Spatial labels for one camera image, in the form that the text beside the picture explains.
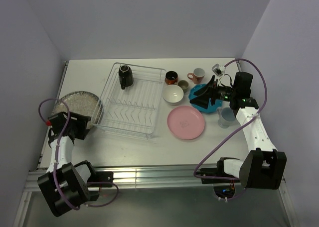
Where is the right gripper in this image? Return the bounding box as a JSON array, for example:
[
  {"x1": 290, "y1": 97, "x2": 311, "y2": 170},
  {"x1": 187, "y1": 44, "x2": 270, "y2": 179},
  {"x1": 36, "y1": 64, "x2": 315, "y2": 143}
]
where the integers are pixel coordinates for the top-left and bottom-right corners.
[{"x1": 190, "y1": 75, "x2": 237, "y2": 109}]

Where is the blue polka dot plate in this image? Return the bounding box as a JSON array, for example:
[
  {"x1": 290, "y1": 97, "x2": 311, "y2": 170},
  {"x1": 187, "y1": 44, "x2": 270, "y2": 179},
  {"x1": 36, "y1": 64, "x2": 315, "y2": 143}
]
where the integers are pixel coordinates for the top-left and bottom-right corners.
[{"x1": 188, "y1": 83, "x2": 225, "y2": 114}]

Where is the black mug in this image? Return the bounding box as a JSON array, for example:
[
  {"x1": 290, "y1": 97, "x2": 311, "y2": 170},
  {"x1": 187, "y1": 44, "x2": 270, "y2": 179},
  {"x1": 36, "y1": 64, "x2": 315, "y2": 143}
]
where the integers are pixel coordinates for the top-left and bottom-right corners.
[{"x1": 118, "y1": 65, "x2": 134, "y2": 90}]

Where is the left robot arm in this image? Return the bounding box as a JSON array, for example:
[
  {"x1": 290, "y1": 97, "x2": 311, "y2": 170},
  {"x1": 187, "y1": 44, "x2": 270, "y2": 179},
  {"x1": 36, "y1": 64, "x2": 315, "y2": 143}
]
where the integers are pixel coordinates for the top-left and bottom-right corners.
[{"x1": 37, "y1": 112, "x2": 97, "y2": 217}]

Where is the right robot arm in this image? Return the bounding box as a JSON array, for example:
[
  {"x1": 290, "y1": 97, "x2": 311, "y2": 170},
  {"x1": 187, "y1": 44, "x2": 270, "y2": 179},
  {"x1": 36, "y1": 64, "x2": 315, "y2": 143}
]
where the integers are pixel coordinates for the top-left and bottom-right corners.
[{"x1": 190, "y1": 72, "x2": 287, "y2": 190}]

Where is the pink mug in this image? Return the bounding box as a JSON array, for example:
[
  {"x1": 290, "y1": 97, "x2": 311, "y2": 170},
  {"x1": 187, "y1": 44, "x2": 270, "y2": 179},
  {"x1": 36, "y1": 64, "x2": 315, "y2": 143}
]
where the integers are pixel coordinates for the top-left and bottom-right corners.
[{"x1": 187, "y1": 68, "x2": 205, "y2": 84}]

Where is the speckled grey plate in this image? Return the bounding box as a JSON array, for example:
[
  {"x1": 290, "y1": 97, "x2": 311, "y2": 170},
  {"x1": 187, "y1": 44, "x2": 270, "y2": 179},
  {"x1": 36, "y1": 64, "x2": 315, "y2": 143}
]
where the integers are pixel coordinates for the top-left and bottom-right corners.
[{"x1": 61, "y1": 91, "x2": 103, "y2": 129}]

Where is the small olive green cup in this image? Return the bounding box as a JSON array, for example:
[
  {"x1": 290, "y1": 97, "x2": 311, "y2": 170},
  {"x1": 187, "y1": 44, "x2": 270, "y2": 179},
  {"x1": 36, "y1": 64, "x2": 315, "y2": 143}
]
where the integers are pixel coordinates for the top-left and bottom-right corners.
[{"x1": 177, "y1": 80, "x2": 189, "y2": 93}]

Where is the light blue footed cup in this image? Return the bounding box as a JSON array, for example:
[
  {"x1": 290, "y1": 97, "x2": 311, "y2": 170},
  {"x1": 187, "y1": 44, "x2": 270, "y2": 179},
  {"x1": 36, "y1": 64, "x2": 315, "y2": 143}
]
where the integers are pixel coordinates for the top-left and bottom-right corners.
[{"x1": 217, "y1": 107, "x2": 237, "y2": 128}]

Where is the white bowl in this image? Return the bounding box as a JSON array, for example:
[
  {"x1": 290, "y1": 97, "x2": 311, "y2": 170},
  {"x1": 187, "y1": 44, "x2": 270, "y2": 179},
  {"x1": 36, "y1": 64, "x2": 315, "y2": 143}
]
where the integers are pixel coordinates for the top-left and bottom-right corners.
[{"x1": 162, "y1": 85, "x2": 184, "y2": 106}]

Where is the pink plate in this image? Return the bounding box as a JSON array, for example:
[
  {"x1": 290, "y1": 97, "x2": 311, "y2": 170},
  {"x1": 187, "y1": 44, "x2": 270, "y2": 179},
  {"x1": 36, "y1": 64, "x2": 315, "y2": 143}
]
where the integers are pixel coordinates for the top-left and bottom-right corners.
[{"x1": 167, "y1": 106, "x2": 205, "y2": 140}]

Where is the black and orange cup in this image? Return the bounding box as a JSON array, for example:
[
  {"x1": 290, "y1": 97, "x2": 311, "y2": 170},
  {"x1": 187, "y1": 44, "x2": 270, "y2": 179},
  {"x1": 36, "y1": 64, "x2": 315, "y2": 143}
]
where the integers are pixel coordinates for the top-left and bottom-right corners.
[{"x1": 165, "y1": 71, "x2": 178, "y2": 85}]

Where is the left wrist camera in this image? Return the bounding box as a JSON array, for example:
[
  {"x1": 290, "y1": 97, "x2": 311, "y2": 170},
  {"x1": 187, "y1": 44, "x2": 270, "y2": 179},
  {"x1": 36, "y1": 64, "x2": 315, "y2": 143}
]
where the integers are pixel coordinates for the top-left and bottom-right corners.
[{"x1": 45, "y1": 112, "x2": 67, "y2": 131}]

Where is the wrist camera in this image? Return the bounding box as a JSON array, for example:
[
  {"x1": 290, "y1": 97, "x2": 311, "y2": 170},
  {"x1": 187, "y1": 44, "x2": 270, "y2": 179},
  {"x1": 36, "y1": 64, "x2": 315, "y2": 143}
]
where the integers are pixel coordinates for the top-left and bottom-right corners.
[
  {"x1": 212, "y1": 64, "x2": 226, "y2": 78},
  {"x1": 45, "y1": 112, "x2": 67, "y2": 131}
]

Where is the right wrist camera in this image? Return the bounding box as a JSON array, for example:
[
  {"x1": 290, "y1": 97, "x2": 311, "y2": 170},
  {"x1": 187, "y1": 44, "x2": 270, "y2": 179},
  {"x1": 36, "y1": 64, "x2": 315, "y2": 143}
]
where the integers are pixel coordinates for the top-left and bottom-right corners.
[{"x1": 212, "y1": 64, "x2": 226, "y2": 78}]

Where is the white wire dish rack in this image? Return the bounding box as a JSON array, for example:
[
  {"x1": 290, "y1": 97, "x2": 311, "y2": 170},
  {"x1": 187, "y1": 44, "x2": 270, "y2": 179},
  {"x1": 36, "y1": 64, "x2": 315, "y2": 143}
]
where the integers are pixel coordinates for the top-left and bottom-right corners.
[{"x1": 91, "y1": 62, "x2": 166, "y2": 139}]

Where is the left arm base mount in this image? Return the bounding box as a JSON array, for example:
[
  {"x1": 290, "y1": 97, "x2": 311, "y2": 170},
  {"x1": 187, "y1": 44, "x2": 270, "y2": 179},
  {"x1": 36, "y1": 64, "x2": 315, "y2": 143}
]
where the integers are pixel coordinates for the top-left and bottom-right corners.
[{"x1": 86, "y1": 171, "x2": 114, "y2": 203}]

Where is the aluminium mounting rail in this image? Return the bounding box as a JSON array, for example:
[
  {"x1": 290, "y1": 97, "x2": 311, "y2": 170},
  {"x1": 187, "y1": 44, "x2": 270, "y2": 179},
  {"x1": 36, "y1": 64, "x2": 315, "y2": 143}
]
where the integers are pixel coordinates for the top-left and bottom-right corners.
[{"x1": 24, "y1": 162, "x2": 285, "y2": 192}]

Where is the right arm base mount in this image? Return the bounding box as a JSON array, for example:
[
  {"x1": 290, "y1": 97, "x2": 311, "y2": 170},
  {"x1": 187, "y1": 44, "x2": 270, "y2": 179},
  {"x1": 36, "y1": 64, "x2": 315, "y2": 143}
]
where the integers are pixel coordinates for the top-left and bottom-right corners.
[{"x1": 196, "y1": 167, "x2": 237, "y2": 200}]

